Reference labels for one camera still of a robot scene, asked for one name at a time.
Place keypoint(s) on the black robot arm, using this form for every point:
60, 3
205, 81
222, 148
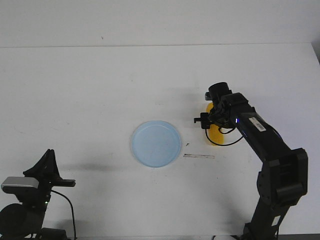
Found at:
24, 220
283, 178

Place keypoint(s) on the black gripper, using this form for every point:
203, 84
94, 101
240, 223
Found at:
215, 115
40, 196

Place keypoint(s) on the yellow corn cob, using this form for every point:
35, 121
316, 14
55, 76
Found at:
215, 136

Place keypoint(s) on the horizontal tape strip on table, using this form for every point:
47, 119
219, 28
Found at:
200, 156

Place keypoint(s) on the light blue round plate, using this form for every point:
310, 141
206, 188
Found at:
155, 143

